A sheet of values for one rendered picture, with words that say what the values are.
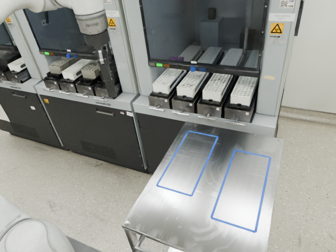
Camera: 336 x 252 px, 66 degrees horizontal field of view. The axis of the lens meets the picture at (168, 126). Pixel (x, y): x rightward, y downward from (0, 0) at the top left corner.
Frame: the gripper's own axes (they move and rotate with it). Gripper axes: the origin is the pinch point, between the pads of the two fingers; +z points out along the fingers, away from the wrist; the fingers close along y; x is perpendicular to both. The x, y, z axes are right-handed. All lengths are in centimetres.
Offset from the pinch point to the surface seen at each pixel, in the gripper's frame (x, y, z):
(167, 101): 25, -40, 37
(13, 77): -80, -118, 38
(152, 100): 17, -46, 38
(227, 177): 35, 25, 33
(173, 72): 34, -60, 29
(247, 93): 65, -21, 29
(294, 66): 148, -99, 66
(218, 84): 55, -36, 29
